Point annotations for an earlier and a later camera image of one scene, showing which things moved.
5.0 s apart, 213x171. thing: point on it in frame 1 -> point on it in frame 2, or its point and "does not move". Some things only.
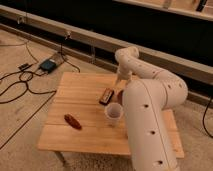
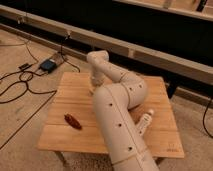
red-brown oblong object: (73, 121) does not move
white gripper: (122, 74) -> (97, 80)
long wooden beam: (194, 69) does not move
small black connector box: (24, 66) does not move
